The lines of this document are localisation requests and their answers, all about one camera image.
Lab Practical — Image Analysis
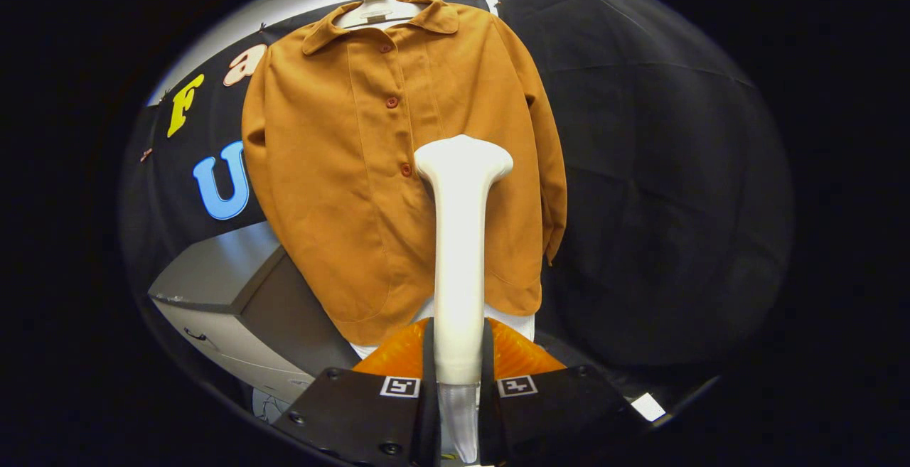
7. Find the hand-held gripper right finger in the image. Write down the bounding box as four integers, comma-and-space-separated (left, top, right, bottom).
478, 316, 655, 467

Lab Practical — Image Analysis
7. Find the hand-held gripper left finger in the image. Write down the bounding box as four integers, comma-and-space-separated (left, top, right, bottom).
272, 316, 443, 467

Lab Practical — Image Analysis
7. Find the white garment steamer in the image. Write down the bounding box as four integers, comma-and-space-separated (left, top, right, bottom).
414, 134, 514, 465

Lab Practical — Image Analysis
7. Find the orange button shirt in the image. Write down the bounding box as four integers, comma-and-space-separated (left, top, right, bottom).
242, 0, 568, 345

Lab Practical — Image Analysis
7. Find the grey drawer cabinet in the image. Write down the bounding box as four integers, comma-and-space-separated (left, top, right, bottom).
148, 222, 363, 404

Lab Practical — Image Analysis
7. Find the white mannequin torso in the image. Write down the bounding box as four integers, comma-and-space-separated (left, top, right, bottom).
333, 0, 535, 361

